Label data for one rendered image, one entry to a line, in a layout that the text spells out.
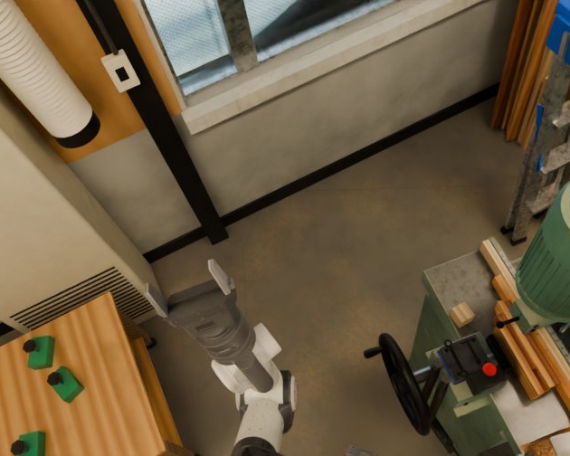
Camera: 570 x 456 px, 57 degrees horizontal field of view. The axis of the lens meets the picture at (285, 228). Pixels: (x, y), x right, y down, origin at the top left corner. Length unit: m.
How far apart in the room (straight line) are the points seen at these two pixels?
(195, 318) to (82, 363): 1.30
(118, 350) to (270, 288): 0.84
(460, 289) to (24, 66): 1.33
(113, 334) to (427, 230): 1.52
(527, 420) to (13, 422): 1.66
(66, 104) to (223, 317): 1.04
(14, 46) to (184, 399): 1.59
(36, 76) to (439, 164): 1.98
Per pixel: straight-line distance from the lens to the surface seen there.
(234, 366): 0.97
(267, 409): 1.17
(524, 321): 1.40
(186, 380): 2.52
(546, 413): 1.52
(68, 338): 2.19
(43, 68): 1.66
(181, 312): 0.86
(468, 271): 1.59
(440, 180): 2.84
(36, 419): 2.15
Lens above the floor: 2.33
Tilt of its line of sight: 60 degrees down
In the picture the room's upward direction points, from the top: 16 degrees counter-clockwise
